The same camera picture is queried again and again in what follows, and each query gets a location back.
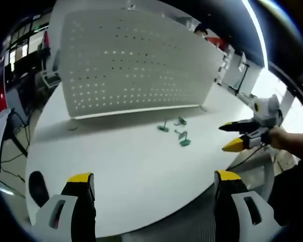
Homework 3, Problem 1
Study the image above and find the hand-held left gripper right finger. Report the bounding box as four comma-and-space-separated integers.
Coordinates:
214, 169, 281, 242

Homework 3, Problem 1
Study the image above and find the white cart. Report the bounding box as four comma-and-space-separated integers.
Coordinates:
39, 50, 63, 88

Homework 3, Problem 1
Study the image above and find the white perforated mounting plate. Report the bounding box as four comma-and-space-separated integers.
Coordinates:
58, 10, 224, 120

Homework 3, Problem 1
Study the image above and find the black cable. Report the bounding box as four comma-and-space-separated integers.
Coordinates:
228, 143, 268, 170

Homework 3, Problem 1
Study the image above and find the black frame stand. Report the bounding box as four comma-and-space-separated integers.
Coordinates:
227, 51, 250, 96

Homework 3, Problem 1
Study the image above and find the white desk with cables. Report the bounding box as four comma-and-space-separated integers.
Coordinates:
0, 108, 31, 174

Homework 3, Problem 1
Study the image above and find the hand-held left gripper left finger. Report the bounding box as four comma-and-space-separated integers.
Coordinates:
34, 172, 96, 242

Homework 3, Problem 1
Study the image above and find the person's right hand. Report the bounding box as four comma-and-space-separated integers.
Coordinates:
269, 126, 295, 151

